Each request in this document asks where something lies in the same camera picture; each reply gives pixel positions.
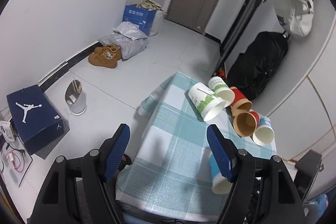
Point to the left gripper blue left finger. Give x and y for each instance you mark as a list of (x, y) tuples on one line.
[(115, 148)]

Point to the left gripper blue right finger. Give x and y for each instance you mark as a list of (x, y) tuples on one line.
[(219, 148)]

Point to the blue cartoon paper cup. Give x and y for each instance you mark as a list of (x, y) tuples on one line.
[(264, 133), (220, 184)]

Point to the red paper cup front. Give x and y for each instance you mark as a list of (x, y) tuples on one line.
[(245, 123)]

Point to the red paper cup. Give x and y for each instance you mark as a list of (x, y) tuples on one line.
[(245, 123), (240, 104)]

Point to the green white paper cup left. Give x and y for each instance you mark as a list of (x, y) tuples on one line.
[(207, 103)]

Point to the green white paper cup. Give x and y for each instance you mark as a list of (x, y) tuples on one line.
[(207, 103), (221, 89)]

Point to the red paper cup rear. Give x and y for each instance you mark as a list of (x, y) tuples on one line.
[(240, 104)]

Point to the green white paper cup right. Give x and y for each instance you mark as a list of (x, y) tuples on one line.
[(221, 89)]

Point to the teal plaid tablecloth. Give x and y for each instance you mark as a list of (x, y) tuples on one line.
[(170, 176)]

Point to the silver trash bin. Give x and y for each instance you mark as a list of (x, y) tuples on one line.
[(75, 98)]

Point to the navy Jordan shoe box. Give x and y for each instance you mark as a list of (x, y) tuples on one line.
[(37, 122)]

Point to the black jacket hanging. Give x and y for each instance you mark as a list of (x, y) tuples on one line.
[(254, 68)]

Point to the tan suede shoes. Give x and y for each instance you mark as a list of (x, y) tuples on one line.
[(106, 56)]

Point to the grey plastic mailer bags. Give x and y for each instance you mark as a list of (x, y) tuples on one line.
[(128, 37)]

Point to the blue cardboard box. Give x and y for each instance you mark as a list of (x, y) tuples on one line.
[(141, 17)]

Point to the white sack with beige cloth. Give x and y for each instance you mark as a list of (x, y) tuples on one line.
[(160, 14)]

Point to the beige backpack hanging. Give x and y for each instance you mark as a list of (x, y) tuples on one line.
[(295, 16)]

